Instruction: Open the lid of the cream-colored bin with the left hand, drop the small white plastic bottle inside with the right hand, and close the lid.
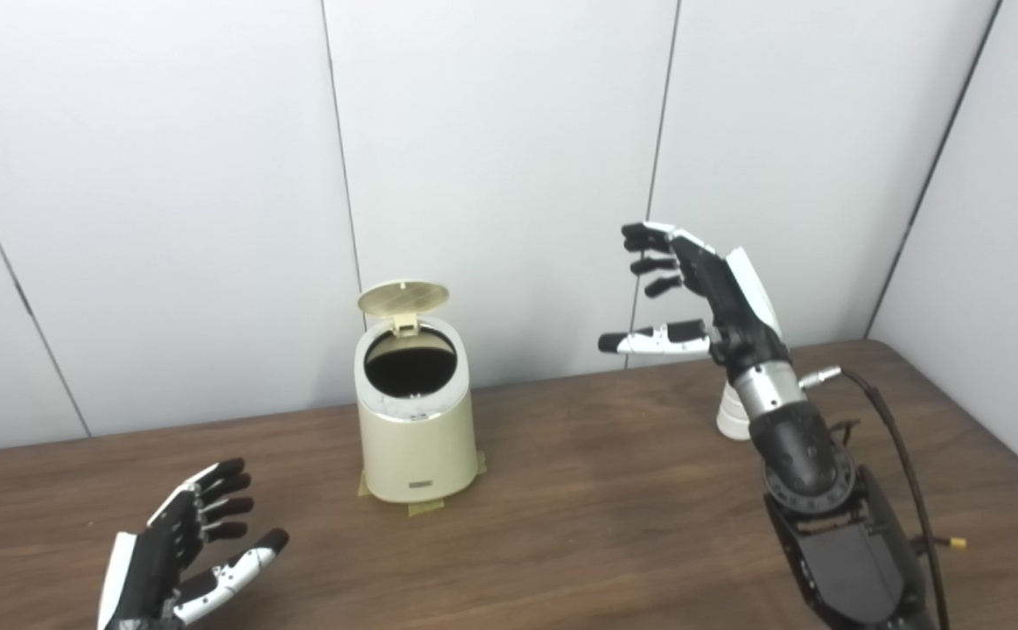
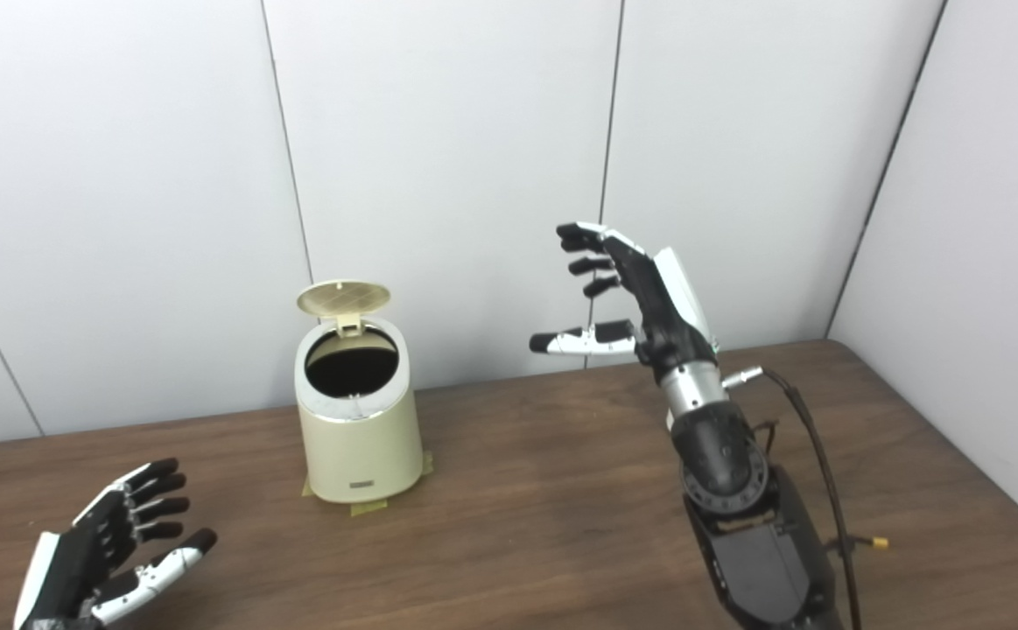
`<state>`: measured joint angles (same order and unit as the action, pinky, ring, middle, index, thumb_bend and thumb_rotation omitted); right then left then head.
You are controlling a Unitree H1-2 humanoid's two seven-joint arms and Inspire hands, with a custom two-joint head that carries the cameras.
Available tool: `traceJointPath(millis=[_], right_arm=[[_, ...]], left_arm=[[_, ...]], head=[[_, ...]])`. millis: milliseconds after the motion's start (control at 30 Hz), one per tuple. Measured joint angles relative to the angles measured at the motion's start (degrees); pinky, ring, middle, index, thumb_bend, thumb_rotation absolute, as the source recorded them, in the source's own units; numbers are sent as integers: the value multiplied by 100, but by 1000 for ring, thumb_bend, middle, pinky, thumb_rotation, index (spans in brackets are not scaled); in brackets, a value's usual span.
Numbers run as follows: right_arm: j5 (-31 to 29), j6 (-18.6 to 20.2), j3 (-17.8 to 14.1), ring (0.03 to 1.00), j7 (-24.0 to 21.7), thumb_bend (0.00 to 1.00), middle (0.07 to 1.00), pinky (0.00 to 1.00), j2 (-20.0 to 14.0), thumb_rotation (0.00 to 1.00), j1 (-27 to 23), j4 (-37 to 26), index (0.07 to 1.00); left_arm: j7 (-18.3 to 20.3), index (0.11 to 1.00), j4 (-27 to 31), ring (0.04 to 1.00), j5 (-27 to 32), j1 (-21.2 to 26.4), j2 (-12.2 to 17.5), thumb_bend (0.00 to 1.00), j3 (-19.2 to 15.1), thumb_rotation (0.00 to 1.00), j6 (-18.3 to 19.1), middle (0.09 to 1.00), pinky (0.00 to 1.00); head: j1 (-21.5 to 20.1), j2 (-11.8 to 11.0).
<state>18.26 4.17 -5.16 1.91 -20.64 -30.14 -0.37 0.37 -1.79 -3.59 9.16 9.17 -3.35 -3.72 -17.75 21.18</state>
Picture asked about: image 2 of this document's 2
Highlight black and white right hand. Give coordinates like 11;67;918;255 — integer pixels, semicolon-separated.
530;222;721;370

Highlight black and white left hand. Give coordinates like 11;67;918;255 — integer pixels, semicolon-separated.
14;458;218;630

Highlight cream-colored bin body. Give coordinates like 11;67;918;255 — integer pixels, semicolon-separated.
294;317;425;504

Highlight cream round bin lid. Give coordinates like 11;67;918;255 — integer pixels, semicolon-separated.
297;280;391;338

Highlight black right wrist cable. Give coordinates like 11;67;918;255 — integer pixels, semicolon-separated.
723;367;864;630

